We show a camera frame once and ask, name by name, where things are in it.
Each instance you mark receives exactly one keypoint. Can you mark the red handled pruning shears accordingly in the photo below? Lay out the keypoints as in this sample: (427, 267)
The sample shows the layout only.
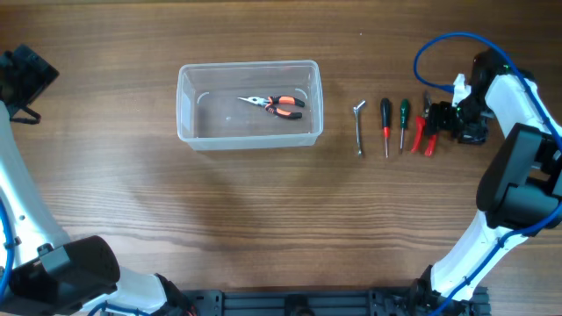
(422, 126)

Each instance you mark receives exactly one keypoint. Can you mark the black red screwdriver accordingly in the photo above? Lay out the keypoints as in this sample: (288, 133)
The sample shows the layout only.
(385, 108)

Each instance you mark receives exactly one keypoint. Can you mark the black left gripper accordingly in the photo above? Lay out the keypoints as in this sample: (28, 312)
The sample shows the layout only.
(35, 72)

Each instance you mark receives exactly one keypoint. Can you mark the green handled screwdriver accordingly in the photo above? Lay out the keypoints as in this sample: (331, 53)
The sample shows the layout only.
(404, 114)

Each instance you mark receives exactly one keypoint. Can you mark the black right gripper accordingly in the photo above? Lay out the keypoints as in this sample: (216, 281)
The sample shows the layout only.
(439, 118)

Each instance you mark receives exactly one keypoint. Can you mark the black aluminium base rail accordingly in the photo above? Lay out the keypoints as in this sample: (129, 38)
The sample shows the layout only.
(393, 301)

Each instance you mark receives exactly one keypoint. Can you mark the clear plastic container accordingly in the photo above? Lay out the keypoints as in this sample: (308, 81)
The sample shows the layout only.
(249, 105)

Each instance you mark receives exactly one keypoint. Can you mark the silver hex wrench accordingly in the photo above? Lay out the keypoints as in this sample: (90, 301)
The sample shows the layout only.
(356, 110)

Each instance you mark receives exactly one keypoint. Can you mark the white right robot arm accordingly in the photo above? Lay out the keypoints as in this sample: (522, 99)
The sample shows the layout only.
(517, 196)

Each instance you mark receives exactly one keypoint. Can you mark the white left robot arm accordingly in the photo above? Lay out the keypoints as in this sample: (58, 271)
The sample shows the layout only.
(46, 272)

